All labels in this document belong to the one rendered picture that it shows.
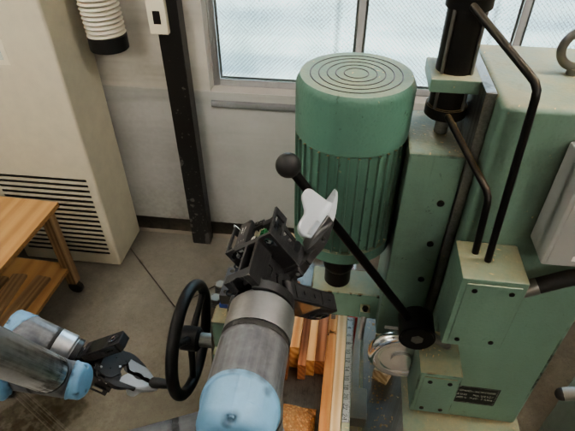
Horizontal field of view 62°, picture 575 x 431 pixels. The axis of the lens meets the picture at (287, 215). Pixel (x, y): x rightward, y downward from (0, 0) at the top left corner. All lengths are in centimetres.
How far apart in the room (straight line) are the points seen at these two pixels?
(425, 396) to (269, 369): 48
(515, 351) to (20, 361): 86
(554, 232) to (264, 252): 38
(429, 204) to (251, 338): 39
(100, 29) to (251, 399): 177
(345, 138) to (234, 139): 166
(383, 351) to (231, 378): 51
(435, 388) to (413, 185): 36
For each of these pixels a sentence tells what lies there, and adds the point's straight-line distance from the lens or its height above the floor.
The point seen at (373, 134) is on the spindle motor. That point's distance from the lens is 68.
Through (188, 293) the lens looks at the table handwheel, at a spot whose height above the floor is 95.
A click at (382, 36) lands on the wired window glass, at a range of 213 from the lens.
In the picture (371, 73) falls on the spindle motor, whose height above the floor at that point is 150.
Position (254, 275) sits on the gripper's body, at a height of 140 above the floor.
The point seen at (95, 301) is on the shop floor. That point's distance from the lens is 252.
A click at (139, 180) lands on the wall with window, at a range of 262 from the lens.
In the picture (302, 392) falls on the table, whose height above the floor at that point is 90.
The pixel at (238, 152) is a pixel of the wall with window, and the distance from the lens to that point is 235.
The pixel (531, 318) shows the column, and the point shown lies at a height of 114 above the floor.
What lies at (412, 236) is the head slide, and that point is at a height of 126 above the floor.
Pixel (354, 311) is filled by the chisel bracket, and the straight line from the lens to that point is 100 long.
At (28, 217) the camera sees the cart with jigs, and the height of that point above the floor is 53.
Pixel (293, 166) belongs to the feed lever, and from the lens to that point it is 63.
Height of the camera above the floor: 179
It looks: 39 degrees down
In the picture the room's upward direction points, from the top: straight up
